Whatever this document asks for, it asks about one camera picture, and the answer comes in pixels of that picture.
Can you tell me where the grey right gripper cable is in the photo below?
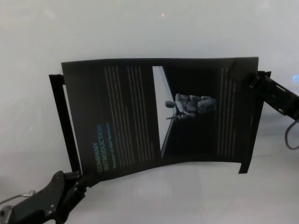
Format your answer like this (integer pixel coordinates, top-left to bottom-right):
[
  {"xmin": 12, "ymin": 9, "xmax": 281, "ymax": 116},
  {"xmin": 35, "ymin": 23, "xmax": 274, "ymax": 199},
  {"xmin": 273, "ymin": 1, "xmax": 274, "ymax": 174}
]
[{"xmin": 283, "ymin": 116, "xmax": 299, "ymax": 151}]

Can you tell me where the grey left gripper cable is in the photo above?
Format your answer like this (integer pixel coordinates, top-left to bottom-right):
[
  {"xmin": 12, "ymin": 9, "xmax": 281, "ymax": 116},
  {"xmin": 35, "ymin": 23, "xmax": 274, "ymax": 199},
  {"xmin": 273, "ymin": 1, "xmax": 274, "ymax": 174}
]
[{"xmin": 0, "ymin": 189, "xmax": 36, "ymax": 205}]

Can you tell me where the black tape frame outline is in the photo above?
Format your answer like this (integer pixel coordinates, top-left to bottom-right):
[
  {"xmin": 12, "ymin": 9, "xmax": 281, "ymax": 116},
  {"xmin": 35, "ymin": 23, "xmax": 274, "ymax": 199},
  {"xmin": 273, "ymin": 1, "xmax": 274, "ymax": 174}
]
[{"xmin": 48, "ymin": 70, "xmax": 272, "ymax": 175}]

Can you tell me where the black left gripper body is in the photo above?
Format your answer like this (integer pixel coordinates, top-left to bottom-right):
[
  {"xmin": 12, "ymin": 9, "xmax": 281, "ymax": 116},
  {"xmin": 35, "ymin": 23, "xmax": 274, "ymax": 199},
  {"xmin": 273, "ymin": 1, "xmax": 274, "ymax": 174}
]
[{"xmin": 10, "ymin": 170, "xmax": 88, "ymax": 224}]

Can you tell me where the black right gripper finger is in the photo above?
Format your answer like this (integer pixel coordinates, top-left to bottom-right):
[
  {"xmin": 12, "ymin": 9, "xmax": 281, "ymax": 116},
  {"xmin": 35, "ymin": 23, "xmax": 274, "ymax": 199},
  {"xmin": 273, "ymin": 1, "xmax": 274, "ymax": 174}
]
[{"xmin": 227, "ymin": 61, "xmax": 249, "ymax": 83}]

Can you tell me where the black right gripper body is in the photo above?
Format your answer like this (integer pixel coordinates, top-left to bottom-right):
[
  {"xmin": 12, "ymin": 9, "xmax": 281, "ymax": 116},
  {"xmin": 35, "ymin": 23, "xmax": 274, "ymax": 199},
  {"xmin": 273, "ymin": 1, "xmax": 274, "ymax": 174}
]
[{"xmin": 242, "ymin": 71, "xmax": 299, "ymax": 118}]

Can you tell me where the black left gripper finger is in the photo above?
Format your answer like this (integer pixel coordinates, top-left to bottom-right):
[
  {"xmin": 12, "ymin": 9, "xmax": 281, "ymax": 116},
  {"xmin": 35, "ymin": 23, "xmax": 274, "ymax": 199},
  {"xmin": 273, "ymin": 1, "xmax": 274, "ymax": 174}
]
[
  {"xmin": 63, "ymin": 170, "xmax": 81, "ymax": 181},
  {"xmin": 80, "ymin": 175, "xmax": 100, "ymax": 189}
]

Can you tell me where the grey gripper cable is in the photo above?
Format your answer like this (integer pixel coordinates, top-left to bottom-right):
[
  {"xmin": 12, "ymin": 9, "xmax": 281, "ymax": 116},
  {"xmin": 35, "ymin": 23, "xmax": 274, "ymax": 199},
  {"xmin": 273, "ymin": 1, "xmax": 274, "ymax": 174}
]
[
  {"xmin": 283, "ymin": 116, "xmax": 299, "ymax": 151},
  {"xmin": 0, "ymin": 189, "xmax": 36, "ymax": 205}
]

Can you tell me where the black company introduction poster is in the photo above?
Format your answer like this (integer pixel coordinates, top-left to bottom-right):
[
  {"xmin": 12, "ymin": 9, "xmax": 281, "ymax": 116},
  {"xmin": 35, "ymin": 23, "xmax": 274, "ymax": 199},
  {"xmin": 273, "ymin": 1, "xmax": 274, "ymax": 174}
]
[{"xmin": 61, "ymin": 56, "xmax": 260, "ymax": 182}]

